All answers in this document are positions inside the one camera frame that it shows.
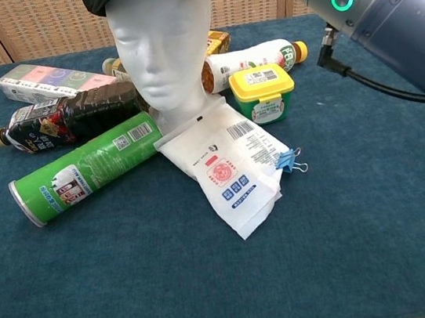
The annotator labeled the blue binder clip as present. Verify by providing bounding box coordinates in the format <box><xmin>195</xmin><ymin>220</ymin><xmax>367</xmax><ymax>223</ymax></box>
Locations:
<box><xmin>273</xmin><ymin>146</ymin><xmax>311</xmax><ymax>178</ymax></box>

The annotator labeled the green chips can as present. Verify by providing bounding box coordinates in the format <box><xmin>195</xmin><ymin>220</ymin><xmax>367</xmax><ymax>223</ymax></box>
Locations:
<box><xmin>0</xmin><ymin>108</ymin><xmax>175</xmax><ymax>231</ymax></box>

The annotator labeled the multicolour tissue pack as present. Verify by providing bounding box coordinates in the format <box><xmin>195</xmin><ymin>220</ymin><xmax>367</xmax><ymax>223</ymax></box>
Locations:
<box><xmin>0</xmin><ymin>51</ymin><xmax>121</xmax><ymax>110</ymax></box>

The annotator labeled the woven bamboo folding screen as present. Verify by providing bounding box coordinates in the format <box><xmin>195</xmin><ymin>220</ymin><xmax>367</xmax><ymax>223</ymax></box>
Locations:
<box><xmin>0</xmin><ymin>0</ymin><xmax>321</xmax><ymax>65</ymax></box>

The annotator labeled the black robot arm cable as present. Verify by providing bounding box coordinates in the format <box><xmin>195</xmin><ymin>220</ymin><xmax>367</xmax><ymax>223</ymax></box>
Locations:
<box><xmin>311</xmin><ymin>13</ymin><xmax>425</xmax><ymax>123</ymax></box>

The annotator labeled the yellow lid green tub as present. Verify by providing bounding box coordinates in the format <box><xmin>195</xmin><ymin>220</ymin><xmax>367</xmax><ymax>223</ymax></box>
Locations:
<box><xmin>227</xmin><ymin>61</ymin><xmax>300</xmax><ymax>129</ymax></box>

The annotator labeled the white drink bottle yellow cap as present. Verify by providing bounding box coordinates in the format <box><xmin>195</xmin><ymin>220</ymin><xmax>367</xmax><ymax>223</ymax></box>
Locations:
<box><xmin>197</xmin><ymin>35</ymin><xmax>312</xmax><ymax>96</ymax></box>

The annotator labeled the dark tea bottle black label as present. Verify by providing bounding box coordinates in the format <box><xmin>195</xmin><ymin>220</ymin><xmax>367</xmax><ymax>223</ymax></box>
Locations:
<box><xmin>0</xmin><ymin>78</ymin><xmax>151</xmax><ymax>159</ymax></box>

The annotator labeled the blue felt table mat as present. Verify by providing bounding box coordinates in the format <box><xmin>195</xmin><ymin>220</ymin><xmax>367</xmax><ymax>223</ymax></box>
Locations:
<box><xmin>0</xmin><ymin>0</ymin><xmax>425</xmax><ymax>318</ymax></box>

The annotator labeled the white printed plastic bag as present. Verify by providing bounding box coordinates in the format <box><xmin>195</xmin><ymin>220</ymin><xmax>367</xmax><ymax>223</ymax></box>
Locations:
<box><xmin>149</xmin><ymin>92</ymin><xmax>302</xmax><ymax>252</ymax></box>

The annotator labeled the white mannequin head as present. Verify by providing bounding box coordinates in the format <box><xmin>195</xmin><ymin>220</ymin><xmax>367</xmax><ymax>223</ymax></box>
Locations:
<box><xmin>103</xmin><ymin>0</ymin><xmax>231</xmax><ymax>141</ymax></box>

